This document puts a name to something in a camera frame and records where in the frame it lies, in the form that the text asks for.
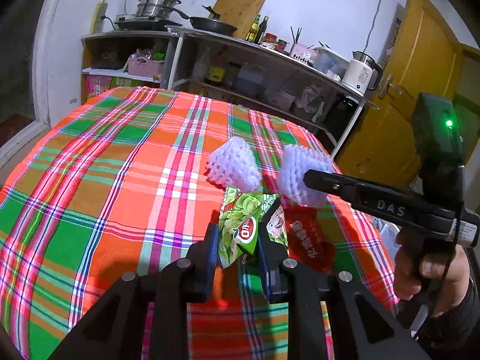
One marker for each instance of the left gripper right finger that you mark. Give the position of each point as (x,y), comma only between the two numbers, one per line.
(285,280)

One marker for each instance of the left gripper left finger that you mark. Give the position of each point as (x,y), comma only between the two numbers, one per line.
(187,280)

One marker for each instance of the green snack wrapper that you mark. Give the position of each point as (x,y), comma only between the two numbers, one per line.
(239,220)

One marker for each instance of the clear trash bag liner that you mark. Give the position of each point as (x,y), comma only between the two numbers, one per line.
(386,233)

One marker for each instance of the metal kitchen shelf rack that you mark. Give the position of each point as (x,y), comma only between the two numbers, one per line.
(242,73)

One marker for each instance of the red snack wrapper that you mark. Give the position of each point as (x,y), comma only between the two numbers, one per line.
(306,241)

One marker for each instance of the beige snack packet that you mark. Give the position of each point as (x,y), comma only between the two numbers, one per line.
(276,227)

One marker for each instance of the plaid tablecloth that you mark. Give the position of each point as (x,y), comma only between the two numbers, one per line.
(119,186)

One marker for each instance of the white electric kettle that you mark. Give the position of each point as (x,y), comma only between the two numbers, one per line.
(363,73)

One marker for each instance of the yellow wooden door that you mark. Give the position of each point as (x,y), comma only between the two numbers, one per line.
(426,58)

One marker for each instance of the clear plastic container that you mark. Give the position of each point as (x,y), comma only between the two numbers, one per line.
(331,63)

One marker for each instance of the pink chopstick holder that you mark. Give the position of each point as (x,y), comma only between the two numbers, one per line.
(303,54)

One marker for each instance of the pink basket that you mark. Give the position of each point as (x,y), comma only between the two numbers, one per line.
(144,67)

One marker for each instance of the small white shelf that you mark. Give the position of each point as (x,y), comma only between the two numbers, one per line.
(105,59)

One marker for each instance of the red lid jar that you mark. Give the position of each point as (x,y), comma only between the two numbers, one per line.
(269,41)

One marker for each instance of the green glass sauce bottle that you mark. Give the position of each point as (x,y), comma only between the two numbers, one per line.
(251,35)

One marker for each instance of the dark oil bottle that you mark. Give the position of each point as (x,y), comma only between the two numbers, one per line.
(261,30)

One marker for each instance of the black frying pan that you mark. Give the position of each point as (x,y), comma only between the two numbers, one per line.
(213,25)

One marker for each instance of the induction cooker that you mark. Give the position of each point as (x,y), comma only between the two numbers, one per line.
(134,23)

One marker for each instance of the wooden cutting board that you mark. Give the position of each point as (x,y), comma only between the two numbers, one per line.
(239,13)

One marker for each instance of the steel steamer pot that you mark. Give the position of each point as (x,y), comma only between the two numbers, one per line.
(159,9)

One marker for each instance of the power strip on wall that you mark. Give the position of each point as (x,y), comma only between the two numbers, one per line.
(96,24)

